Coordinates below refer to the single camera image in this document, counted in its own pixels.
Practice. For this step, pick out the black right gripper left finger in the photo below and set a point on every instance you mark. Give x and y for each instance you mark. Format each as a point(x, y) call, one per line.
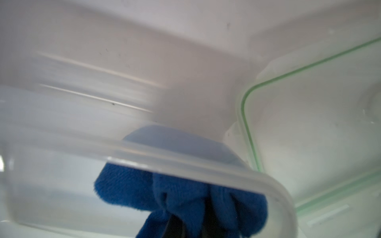
point(175, 228)

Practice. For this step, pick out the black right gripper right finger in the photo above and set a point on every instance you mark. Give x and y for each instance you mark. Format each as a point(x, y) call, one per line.
point(211, 227)

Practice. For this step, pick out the blue microfibre cloth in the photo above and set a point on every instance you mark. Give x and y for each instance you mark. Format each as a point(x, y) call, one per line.
point(240, 213)

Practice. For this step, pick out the translucent lunch box lid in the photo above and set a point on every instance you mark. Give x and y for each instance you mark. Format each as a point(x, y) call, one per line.
point(317, 130)

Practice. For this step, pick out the translucent plastic lunch box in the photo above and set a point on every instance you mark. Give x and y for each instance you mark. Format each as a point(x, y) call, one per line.
point(82, 91)

